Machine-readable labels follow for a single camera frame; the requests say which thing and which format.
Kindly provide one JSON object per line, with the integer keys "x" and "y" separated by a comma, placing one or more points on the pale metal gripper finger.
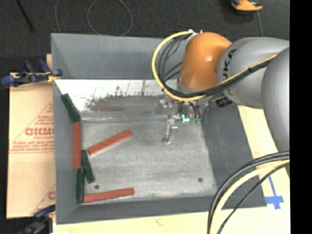
{"x": 167, "y": 133}
{"x": 174, "y": 131}

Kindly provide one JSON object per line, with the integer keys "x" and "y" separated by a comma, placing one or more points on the grey metal bin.
{"x": 146, "y": 164}

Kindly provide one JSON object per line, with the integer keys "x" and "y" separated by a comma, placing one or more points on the dark green flat block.
{"x": 71, "y": 108}
{"x": 79, "y": 185}
{"x": 87, "y": 166}

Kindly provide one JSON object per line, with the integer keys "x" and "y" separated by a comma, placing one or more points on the brown cardboard board, red print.
{"x": 29, "y": 135}

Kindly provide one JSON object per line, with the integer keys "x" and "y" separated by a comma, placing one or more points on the red-brown flat block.
{"x": 108, "y": 195}
{"x": 77, "y": 145}
{"x": 110, "y": 142}

